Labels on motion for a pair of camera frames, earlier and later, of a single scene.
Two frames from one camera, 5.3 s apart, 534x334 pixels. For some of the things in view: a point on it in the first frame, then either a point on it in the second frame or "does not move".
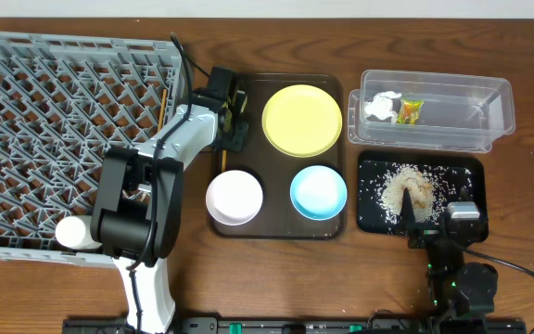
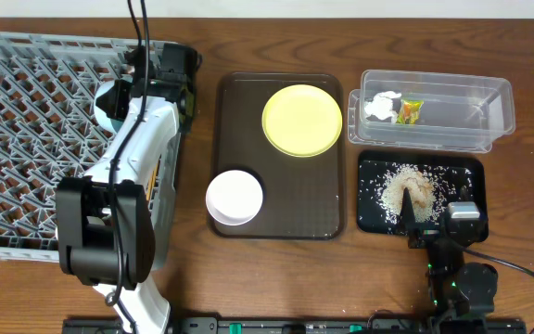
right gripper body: x=425 y=233 does not move
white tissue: x=381 y=106 does not move
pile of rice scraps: x=431 y=189 does not move
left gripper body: x=235 y=123 to x=121 y=97
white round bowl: x=234 y=198 does not move
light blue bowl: x=318 y=192 to x=112 y=124
